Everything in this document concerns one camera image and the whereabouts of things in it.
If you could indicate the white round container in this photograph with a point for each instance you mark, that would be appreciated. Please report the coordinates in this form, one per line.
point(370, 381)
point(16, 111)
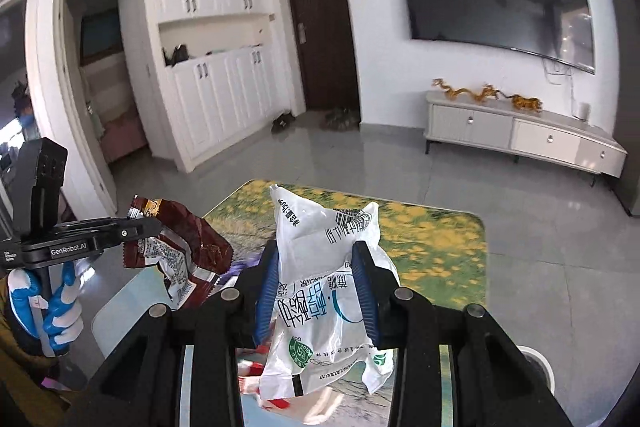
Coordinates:
point(542, 367)

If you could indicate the black shoes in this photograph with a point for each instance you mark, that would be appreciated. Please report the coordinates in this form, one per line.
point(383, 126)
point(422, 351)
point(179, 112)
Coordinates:
point(282, 123)

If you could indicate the brown snack wrapper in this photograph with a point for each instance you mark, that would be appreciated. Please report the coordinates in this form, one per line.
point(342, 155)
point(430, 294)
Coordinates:
point(180, 232)

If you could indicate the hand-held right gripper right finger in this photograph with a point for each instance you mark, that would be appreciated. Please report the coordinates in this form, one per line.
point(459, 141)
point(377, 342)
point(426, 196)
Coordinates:
point(366, 302)

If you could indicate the dark bag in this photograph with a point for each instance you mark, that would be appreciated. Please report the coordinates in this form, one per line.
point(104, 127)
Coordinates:
point(177, 54)

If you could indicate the white TV cabinet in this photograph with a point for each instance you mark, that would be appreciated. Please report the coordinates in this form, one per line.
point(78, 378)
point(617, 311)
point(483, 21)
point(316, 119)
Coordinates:
point(500, 129)

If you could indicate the golden tiger figurine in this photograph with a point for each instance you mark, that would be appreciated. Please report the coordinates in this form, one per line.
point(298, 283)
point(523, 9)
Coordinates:
point(525, 103)

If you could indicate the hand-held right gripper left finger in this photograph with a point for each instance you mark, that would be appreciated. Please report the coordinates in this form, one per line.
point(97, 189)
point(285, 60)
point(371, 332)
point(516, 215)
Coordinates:
point(265, 299)

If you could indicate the person's left forearm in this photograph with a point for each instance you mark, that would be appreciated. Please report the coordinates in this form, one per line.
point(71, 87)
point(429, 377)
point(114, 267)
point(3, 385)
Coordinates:
point(15, 357)

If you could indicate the dark brown door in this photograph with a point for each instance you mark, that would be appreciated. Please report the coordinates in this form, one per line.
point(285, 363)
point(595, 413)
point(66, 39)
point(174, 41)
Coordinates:
point(320, 47)

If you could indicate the purple packet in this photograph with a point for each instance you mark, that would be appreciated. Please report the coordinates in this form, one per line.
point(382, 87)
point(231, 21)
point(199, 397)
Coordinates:
point(245, 268)

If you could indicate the person's left hand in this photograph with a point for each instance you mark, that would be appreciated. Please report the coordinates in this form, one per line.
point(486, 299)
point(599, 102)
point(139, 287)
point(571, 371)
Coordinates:
point(60, 317)

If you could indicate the bed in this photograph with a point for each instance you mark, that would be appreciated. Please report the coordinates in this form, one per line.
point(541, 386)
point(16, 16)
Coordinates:
point(120, 127)

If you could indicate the white printed plastic wrapper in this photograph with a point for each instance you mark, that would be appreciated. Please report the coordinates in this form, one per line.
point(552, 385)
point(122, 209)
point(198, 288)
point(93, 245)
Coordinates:
point(320, 312)

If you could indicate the white wall cabinet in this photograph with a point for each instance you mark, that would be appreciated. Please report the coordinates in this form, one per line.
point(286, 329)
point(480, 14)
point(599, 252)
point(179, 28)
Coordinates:
point(220, 87)

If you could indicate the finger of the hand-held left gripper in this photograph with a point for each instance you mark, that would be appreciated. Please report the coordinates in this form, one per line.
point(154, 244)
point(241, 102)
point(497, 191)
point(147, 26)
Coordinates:
point(135, 230)

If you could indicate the floral yellow green rug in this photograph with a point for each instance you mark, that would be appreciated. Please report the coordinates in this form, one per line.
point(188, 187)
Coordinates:
point(440, 247)

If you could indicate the red snack packet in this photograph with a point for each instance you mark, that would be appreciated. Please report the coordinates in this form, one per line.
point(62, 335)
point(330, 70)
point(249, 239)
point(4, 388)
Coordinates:
point(250, 384)

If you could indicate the golden dragon figurine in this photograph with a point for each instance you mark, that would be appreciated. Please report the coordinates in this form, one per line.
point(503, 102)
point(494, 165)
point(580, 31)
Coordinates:
point(467, 93)

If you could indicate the grey shoes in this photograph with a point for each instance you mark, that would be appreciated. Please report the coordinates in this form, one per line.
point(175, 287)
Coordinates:
point(340, 119)

